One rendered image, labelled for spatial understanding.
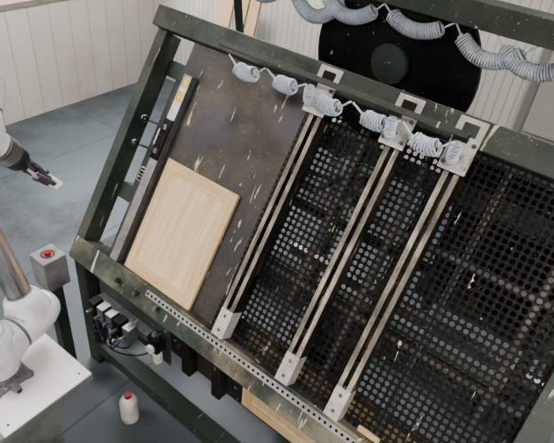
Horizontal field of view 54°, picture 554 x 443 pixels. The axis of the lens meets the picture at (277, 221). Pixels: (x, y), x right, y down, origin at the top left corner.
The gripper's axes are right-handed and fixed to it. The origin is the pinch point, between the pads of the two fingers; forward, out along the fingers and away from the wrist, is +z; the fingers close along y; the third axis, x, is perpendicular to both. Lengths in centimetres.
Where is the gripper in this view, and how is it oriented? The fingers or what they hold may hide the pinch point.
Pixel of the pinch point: (53, 182)
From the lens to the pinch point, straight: 194.4
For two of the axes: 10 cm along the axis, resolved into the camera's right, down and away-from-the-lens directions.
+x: -7.2, 6.9, -0.6
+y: -6.5, -6.5, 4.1
